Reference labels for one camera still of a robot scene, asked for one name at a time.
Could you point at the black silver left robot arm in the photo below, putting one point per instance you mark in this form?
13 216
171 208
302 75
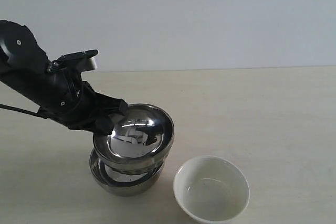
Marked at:
20 50

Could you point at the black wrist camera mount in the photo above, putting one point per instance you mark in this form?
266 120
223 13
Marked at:
81 61

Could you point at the smooth stainless steel bowl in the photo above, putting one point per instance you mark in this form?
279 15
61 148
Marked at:
119 184

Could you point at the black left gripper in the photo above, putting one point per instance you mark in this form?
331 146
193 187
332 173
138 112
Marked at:
65 98

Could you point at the white ceramic bowl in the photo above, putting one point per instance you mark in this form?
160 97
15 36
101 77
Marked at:
211 189

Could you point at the ribbed stainless steel bowl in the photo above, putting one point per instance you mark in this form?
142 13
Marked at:
139 142

